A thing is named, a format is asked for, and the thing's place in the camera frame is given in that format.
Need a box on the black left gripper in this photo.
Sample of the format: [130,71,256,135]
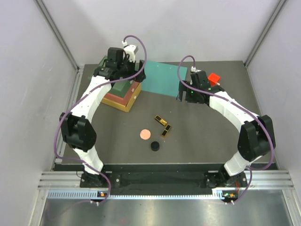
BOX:
[118,56,146,83]

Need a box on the three-tier drawer organizer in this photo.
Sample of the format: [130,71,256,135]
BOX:
[88,55,143,113]

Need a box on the red drawer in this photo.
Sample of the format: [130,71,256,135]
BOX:
[124,82,141,106]

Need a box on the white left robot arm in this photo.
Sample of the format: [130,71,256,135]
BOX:
[60,44,146,187]

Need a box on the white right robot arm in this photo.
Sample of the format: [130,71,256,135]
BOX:
[177,68,276,188]

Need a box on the red cube with peg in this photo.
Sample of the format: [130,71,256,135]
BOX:
[208,73,220,86]

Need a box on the teal mat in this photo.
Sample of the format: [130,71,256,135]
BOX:
[142,60,180,97]

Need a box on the yellow bottom drawer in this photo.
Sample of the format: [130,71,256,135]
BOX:
[126,85,141,113]

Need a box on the gold black lipstick upper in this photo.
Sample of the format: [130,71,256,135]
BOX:
[155,115,167,126]

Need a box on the gold black lipstick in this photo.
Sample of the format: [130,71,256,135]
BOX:
[155,115,167,126]
[161,124,171,137]

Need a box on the gold black lipstick lower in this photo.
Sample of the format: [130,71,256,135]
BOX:
[161,124,171,137]

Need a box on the pink round compact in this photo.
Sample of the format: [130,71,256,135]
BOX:
[140,129,151,140]

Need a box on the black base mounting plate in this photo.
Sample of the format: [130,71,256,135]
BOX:
[80,171,247,192]

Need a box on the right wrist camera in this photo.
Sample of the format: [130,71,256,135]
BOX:
[190,66,201,73]

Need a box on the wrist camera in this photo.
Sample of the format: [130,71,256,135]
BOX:
[190,66,201,73]
[122,41,138,63]

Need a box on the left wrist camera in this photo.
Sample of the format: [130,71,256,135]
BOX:
[122,41,138,63]

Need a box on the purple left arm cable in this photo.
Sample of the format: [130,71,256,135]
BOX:
[54,35,148,205]

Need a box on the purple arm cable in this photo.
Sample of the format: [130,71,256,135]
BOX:
[54,35,148,205]
[176,55,276,204]

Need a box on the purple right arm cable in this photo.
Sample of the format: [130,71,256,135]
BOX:
[176,55,276,204]

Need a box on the aluminium front rail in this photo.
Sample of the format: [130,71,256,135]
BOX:
[38,170,294,201]

